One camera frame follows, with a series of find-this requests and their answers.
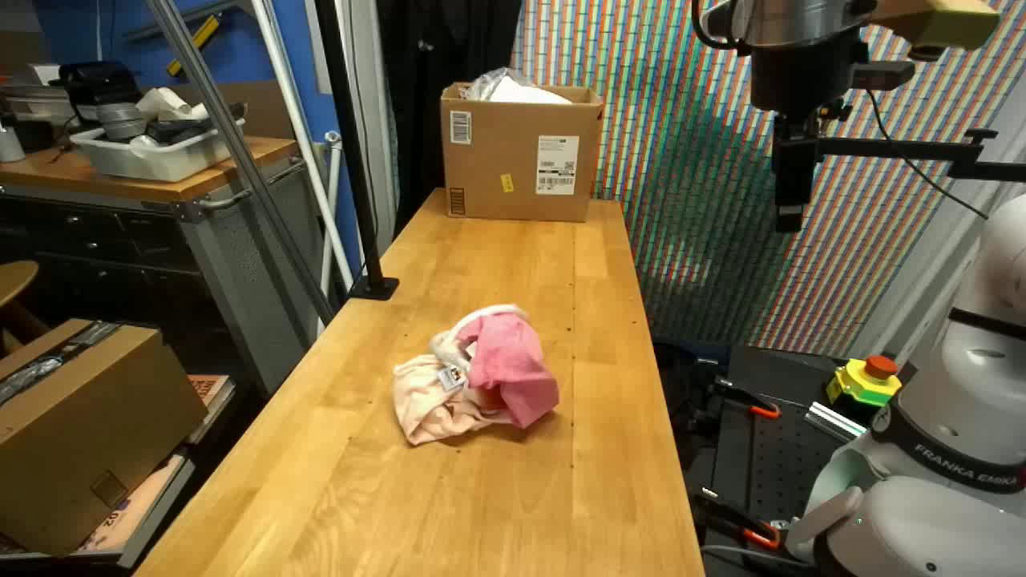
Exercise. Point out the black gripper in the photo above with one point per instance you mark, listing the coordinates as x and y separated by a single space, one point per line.
805 73

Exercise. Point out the pink cloth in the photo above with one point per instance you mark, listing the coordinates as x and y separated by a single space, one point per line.
514 371

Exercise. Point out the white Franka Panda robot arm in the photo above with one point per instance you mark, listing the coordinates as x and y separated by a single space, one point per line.
962 427

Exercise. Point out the yellow red emergency stop button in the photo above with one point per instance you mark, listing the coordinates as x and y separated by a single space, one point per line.
866 381

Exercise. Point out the orange black clamp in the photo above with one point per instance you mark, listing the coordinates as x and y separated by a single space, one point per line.
755 404
749 530

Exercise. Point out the clear plastic bag in box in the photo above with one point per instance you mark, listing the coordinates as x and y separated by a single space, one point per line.
514 83

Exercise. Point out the cardboard box with shipping label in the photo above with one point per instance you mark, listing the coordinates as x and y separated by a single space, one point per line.
500 162

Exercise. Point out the black curtain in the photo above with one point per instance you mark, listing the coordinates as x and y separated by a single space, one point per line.
449 53

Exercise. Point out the pale peach cloth with label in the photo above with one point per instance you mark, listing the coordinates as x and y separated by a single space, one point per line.
427 403

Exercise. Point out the white metal pole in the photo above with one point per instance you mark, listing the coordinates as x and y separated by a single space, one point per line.
301 129

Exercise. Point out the silver metal pole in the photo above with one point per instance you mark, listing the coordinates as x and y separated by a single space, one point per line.
241 162

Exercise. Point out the white crumpled object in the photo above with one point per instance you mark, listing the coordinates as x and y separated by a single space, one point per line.
172 102

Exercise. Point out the white plastic bin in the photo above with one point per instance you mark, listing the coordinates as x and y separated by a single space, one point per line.
148 154

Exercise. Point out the workbench with wooden top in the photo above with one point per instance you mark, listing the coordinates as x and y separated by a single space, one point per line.
139 193

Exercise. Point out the grey metal bowl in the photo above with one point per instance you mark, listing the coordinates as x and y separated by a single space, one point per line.
122 123

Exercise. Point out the blue board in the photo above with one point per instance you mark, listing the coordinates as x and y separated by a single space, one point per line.
106 32

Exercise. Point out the black device on bin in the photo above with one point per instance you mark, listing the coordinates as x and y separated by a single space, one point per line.
91 83

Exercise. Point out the large plain cardboard box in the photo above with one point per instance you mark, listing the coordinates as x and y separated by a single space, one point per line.
85 427

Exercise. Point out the white cup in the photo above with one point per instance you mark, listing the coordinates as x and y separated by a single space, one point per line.
9 144

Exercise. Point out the round wooden stool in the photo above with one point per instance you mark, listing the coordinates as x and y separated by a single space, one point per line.
15 280

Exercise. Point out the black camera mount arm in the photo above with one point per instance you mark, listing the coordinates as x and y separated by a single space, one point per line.
910 149

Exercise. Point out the black stereo camera bar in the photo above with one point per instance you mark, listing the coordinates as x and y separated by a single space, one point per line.
887 73

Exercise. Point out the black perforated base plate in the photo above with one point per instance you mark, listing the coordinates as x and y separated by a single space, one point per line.
770 460

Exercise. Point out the black post with base plate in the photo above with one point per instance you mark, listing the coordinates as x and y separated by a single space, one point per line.
358 212

